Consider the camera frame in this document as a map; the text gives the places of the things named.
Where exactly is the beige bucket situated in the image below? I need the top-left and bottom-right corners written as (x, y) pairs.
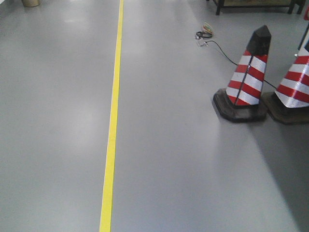
top-left (22, 0), bottom-right (40, 7)

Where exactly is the yellow floor tape line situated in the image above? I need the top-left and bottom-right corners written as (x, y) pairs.
top-left (99, 0), bottom-right (125, 232)

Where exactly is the dark bench frame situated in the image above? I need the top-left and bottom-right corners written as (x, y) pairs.
top-left (213, 0), bottom-right (306, 15)

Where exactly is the red white traffic cone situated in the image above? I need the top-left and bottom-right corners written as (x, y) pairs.
top-left (213, 25), bottom-right (271, 123)

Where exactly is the black cable on floor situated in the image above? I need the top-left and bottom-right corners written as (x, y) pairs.
top-left (195, 21), bottom-right (278, 90)

